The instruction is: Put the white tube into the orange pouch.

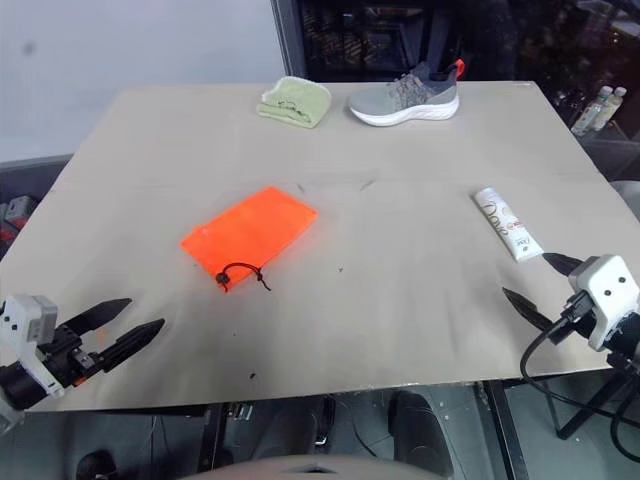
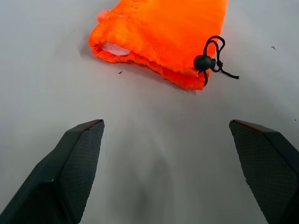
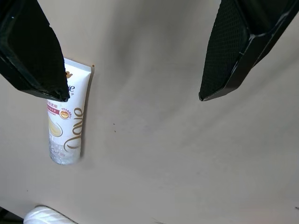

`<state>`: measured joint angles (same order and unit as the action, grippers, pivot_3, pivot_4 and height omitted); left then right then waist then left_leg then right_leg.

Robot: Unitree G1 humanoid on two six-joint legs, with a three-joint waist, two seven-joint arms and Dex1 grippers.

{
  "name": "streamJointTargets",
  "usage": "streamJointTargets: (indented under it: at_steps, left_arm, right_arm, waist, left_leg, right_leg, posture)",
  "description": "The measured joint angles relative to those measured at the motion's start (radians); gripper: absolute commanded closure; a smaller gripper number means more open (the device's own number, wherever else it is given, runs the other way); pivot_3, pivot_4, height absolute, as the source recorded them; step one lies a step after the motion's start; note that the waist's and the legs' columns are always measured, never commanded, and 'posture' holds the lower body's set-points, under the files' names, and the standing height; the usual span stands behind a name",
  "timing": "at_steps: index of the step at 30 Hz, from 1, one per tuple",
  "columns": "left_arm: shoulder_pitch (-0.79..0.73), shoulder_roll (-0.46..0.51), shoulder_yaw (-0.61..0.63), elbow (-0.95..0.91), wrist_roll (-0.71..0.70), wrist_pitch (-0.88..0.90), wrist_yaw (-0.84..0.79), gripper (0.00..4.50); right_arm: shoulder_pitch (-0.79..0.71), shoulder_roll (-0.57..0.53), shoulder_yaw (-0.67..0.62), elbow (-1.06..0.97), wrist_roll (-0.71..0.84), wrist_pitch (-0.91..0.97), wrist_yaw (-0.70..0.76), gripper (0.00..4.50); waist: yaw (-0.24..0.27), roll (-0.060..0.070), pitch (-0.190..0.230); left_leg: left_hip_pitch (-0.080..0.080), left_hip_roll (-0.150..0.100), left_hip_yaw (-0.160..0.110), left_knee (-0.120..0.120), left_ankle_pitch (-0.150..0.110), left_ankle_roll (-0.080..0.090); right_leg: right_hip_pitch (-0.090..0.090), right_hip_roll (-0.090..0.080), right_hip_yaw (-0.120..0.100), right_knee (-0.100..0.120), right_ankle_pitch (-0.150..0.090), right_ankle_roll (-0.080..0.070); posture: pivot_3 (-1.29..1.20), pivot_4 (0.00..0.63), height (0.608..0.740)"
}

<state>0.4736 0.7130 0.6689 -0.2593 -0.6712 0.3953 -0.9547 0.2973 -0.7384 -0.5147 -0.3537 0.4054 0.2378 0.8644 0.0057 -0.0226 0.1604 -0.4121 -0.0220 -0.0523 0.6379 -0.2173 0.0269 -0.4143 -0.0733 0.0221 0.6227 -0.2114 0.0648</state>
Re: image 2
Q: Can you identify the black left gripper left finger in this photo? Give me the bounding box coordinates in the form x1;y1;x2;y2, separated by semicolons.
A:
0;119;105;224

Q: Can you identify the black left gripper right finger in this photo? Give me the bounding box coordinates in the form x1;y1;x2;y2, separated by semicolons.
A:
229;119;299;224

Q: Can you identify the orange drawstring pouch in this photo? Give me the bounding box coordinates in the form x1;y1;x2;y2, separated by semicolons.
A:
88;0;228;91

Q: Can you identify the black round cord lock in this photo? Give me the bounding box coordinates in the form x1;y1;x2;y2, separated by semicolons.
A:
193;55;217;71

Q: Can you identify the black drawstring cord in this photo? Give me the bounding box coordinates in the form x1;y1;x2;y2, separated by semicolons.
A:
202;35;240;87

